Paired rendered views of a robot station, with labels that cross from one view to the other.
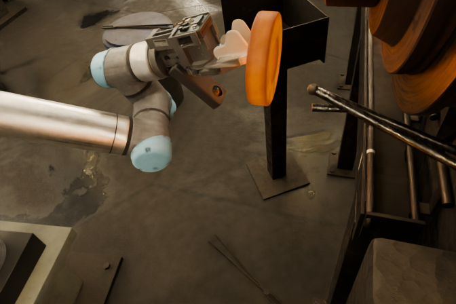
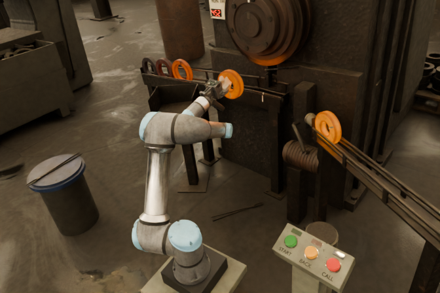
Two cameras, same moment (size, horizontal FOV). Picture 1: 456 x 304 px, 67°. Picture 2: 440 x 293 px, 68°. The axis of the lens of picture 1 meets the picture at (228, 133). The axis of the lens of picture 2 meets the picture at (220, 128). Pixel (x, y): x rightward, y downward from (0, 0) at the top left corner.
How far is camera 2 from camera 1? 1.46 m
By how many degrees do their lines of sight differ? 54
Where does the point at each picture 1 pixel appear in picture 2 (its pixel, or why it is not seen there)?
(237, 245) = (223, 210)
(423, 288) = (306, 85)
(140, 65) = (206, 104)
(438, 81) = (294, 47)
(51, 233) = not seen: hidden behind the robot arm
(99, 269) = not seen: hidden behind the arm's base
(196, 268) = (224, 230)
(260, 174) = (190, 188)
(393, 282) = (304, 87)
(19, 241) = not seen: hidden behind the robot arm
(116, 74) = (198, 114)
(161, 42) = (209, 92)
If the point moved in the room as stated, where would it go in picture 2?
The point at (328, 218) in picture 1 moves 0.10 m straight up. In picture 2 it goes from (232, 174) to (230, 163)
